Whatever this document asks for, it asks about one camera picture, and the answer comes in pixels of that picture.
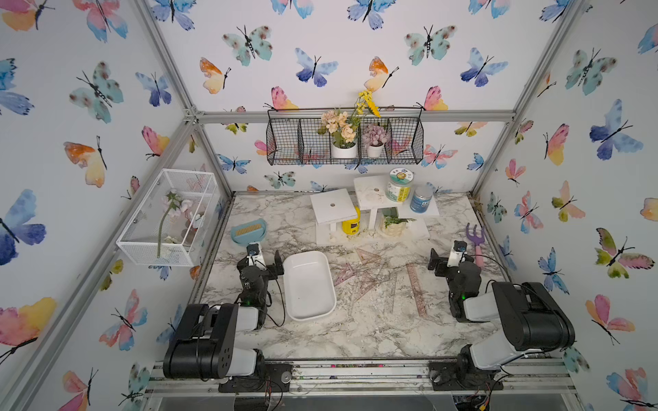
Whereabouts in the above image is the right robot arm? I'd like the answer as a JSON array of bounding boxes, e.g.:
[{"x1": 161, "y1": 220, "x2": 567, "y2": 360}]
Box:
[{"x1": 428, "y1": 241, "x2": 576, "y2": 390}]

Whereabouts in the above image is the shell planter with greenery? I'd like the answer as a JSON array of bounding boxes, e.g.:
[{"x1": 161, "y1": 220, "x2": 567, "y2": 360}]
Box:
[{"x1": 380, "y1": 208, "x2": 415, "y2": 237}]

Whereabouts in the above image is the yellow artificial flower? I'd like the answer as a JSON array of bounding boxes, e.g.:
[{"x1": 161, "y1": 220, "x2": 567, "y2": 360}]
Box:
[{"x1": 355, "y1": 89, "x2": 380, "y2": 117}]

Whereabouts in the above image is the white wire cage shelf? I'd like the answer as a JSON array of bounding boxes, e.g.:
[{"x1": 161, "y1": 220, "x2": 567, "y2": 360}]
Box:
[{"x1": 117, "y1": 169, "x2": 219, "y2": 267}]

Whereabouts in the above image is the clear triangle ruler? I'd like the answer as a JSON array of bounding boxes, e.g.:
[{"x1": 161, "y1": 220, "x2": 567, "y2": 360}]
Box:
[{"x1": 353, "y1": 262, "x2": 398, "y2": 302}]

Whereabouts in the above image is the green lid jar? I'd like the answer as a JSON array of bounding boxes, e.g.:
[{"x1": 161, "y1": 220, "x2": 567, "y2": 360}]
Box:
[{"x1": 386, "y1": 167, "x2": 414, "y2": 203}]

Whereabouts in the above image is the pink triangle ruler small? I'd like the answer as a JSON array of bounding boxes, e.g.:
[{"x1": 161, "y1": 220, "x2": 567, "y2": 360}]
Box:
[{"x1": 333, "y1": 263, "x2": 356, "y2": 287}]

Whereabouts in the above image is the purple pink garden fork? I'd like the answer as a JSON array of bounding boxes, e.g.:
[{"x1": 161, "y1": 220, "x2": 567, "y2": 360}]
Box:
[{"x1": 465, "y1": 224, "x2": 486, "y2": 269}]

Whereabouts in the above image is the teal dustpan brush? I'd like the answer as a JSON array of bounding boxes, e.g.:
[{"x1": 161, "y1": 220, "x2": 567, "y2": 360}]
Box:
[{"x1": 231, "y1": 219, "x2": 267, "y2": 247}]

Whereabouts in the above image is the purple flower pot plant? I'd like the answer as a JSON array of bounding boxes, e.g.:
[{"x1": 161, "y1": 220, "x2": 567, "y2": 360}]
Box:
[{"x1": 363, "y1": 124, "x2": 389, "y2": 159}]

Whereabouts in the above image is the beige flower pot plant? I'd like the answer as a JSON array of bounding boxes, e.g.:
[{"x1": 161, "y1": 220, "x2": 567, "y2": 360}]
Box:
[{"x1": 317, "y1": 110, "x2": 361, "y2": 160}]

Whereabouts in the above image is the white tiered display stand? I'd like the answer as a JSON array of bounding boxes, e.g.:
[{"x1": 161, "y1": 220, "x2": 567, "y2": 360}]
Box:
[{"x1": 310, "y1": 176, "x2": 440, "y2": 246}]

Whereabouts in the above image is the blue lid jar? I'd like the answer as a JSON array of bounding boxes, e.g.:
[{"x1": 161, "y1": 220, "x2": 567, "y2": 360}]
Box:
[{"x1": 410, "y1": 185, "x2": 434, "y2": 214}]

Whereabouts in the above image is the black wire wall basket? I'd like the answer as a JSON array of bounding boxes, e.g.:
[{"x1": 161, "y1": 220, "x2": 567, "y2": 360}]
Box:
[{"x1": 266, "y1": 107, "x2": 424, "y2": 166}]

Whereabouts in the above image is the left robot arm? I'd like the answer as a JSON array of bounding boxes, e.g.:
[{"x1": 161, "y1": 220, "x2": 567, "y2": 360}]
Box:
[{"x1": 162, "y1": 243, "x2": 284, "y2": 381}]

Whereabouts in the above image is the pink triangle ruler large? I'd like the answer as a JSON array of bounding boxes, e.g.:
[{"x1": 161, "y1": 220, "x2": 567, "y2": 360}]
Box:
[{"x1": 356, "y1": 248, "x2": 381, "y2": 265}]

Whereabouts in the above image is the pink straight ruler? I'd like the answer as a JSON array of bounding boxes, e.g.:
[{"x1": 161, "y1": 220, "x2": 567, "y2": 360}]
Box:
[{"x1": 406, "y1": 264, "x2": 428, "y2": 319}]

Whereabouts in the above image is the pink artificial flower stem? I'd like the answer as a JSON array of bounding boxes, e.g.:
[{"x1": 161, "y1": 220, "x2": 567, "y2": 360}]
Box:
[{"x1": 156, "y1": 189, "x2": 193, "y2": 259}]

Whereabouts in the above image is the white plastic storage box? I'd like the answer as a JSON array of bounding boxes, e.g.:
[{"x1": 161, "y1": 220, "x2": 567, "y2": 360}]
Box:
[{"x1": 284, "y1": 251, "x2": 337, "y2": 322}]

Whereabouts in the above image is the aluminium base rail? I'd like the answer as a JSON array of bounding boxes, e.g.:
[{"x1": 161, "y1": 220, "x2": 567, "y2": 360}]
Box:
[{"x1": 141, "y1": 358, "x2": 579, "y2": 399}]

